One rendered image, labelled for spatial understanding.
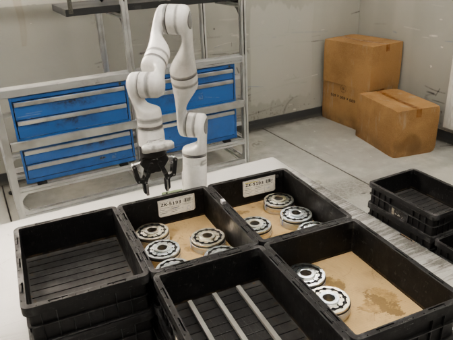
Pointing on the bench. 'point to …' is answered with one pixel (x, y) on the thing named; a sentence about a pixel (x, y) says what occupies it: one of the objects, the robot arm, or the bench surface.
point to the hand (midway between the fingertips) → (156, 187)
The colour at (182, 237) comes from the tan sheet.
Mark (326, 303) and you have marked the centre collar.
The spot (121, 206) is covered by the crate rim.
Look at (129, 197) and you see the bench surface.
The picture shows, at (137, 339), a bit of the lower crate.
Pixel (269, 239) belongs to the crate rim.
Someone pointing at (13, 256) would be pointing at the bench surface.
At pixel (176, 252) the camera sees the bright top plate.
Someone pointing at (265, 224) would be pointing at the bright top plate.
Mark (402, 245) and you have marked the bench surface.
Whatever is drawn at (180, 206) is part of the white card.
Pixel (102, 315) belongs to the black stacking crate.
